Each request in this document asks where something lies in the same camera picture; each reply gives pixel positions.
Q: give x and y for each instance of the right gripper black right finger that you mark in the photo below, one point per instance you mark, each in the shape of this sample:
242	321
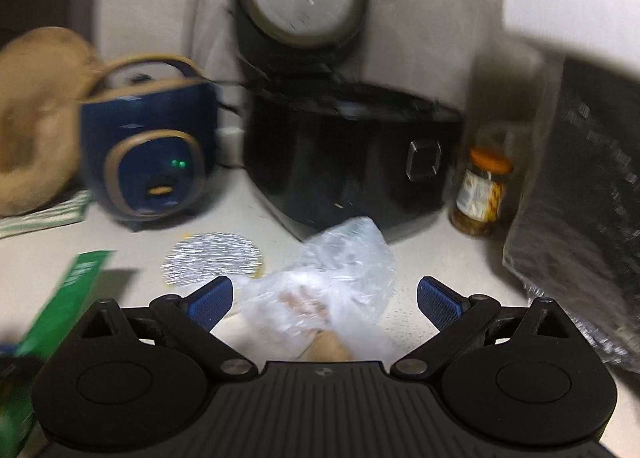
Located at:
460	320

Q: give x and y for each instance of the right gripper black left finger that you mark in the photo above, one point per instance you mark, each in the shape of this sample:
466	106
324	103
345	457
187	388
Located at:
190	320

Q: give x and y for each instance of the clear plastic bag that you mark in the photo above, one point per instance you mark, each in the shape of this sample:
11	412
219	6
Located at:
342	280

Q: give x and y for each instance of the green noodle package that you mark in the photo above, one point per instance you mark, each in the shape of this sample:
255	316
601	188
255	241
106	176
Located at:
21	363

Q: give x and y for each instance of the round foil yellow lid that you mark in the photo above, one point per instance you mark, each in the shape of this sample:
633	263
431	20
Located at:
200	258

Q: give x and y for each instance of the orange lid pickle jar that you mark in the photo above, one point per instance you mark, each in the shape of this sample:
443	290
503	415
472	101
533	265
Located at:
476	209

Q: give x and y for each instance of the ginger root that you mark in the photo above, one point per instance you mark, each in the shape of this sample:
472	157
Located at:
326	347

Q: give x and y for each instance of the foil covered stove panel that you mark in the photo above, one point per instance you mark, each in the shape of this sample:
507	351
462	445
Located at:
575	237

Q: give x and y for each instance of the blue rice cooker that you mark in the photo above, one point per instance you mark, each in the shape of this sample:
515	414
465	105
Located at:
148	137

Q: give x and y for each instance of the black rice cooker open lid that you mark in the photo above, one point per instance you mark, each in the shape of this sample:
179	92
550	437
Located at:
321	148

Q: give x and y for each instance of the round wooden cutting board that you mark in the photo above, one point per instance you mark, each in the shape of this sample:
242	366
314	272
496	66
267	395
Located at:
43	75

